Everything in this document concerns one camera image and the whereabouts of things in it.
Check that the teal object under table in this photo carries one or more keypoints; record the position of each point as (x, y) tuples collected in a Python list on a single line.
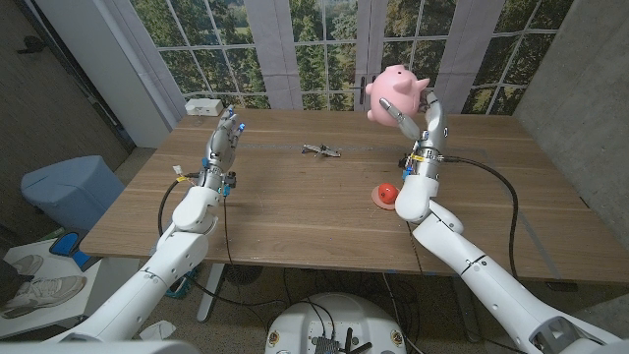
[(186, 286)]

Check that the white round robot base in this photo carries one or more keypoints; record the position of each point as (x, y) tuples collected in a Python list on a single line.
[(339, 319)]

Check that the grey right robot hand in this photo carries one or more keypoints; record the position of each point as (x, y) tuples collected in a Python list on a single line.
[(432, 147)]

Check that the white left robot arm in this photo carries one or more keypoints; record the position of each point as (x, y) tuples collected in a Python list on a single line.
[(167, 260)]

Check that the dark trouser leg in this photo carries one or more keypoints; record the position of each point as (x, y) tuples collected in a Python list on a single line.
[(7, 282)]

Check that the pink plastic piggy bank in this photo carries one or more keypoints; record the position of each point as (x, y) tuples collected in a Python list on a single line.
[(393, 88)]

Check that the printed window backdrop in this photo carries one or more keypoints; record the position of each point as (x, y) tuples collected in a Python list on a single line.
[(314, 49)]

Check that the white plastic box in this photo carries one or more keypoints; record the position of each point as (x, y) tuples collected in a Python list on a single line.
[(204, 106)]

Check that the blue padded object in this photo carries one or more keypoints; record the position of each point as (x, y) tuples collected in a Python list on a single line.
[(66, 244)]

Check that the small grey sneaker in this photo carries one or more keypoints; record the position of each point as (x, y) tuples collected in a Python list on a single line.
[(27, 264)]

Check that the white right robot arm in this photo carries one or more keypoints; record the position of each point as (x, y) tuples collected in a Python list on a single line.
[(467, 265)]

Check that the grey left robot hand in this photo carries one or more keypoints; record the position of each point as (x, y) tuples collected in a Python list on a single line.
[(221, 150)]

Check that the white floor board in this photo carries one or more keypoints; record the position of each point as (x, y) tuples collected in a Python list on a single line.
[(105, 277)]

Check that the red ball on pink dish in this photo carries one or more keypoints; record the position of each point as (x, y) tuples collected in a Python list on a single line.
[(381, 202)]

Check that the white table leg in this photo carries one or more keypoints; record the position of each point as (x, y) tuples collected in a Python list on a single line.
[(211, 290)]

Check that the white robot chest panel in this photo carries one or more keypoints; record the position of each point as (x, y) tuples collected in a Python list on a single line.
[(98, 347)]

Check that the large grey sneaker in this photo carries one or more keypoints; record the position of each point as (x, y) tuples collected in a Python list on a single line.
[(44, 292)]

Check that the blue-grey lidded bin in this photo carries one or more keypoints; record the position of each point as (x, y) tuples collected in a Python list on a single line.
[(69, 192)]

